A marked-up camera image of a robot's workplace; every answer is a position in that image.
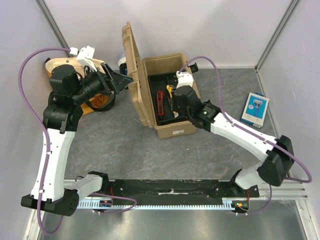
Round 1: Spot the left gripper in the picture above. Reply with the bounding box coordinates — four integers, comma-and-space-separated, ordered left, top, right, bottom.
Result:
72, 62, 134, 105

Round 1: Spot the tan plastic toolbox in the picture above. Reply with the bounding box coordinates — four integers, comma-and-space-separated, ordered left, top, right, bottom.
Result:
122, 22, 196, 139

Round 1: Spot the black toolbox tray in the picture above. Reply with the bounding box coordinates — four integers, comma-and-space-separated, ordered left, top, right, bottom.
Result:
147, 71, 186, 126

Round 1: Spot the red black utility knife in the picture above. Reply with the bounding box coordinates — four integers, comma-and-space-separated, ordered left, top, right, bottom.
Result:
156, 90, 164, 117

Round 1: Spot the yellow utility knife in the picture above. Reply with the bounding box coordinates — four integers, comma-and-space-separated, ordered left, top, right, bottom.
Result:
166, 84, 179, 118

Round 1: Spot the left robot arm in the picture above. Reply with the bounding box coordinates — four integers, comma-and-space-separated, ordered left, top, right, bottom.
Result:
20, 62, 133, 216

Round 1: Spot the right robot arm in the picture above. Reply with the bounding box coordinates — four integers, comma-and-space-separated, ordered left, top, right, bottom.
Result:
167, 85, 294, 197

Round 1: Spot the yellow canvas tote bag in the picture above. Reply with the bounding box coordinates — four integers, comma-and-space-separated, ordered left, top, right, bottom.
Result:
45, 57, 116, 115

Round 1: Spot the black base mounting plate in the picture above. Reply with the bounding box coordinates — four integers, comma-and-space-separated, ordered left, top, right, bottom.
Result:
100, 179, 260, 205

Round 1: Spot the blue razor package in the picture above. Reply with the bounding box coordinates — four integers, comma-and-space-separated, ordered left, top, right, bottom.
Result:
240, 92, 270, 129

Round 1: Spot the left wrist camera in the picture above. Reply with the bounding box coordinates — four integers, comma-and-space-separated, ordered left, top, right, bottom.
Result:
69, 45, 97, 72

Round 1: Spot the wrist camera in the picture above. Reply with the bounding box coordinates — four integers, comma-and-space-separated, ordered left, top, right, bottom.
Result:
176, 71, 194, 89
69, 45, 97, 72

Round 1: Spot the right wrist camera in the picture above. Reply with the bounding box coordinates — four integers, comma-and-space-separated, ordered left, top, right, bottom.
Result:
176, 71, 194, 89

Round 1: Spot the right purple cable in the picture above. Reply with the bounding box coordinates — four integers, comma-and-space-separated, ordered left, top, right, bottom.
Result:
179, 55, 313, 216

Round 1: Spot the slotted cable duct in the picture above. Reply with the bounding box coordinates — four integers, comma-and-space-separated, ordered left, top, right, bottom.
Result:
77, 197, 248, 211

